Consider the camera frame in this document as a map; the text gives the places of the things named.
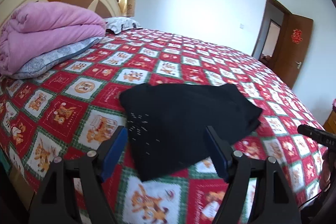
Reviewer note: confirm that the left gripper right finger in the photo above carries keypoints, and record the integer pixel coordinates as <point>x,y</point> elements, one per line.
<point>273,201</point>

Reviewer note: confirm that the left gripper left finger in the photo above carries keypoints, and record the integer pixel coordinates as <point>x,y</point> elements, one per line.
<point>55,201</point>

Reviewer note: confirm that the black pants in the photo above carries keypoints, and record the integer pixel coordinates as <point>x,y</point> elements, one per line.
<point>166,123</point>

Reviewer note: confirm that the wooden cabinet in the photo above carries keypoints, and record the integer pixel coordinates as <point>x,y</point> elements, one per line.
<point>330,124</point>

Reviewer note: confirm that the red plaid cloth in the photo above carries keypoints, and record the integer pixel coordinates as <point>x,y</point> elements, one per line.
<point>334,105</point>

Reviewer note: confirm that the red patchwork bedspread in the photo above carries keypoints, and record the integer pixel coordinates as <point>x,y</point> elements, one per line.
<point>74,107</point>

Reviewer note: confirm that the red door decoration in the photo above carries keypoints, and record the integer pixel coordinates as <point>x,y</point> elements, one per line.
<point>296,36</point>

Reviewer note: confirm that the brown wooden door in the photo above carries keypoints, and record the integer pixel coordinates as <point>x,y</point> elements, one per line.
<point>288,57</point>

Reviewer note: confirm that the grey blue pillow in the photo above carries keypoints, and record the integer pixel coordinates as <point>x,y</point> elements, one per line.
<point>40,64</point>

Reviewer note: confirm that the pink folded blanket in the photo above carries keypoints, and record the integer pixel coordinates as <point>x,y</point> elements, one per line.
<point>40,27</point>

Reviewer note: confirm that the grey patterned pillow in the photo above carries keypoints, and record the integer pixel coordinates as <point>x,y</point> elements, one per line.
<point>119,24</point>

